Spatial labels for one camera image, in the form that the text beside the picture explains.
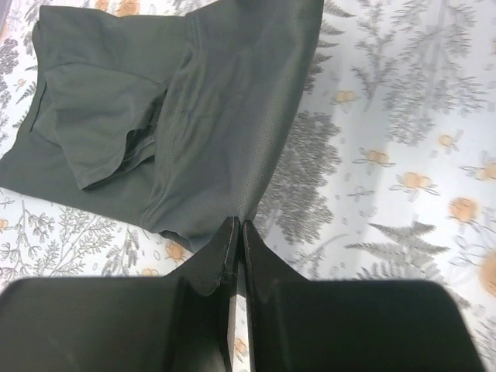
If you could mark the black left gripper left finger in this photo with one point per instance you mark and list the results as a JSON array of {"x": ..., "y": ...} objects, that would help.
[{"x": 183, "y": 321}]

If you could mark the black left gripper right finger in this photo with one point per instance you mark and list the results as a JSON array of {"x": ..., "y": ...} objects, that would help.
[{"x": 296, "y": 324}]

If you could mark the dark grey t shirt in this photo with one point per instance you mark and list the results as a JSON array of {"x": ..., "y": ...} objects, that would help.
[{"x": 169, "y": 123}]

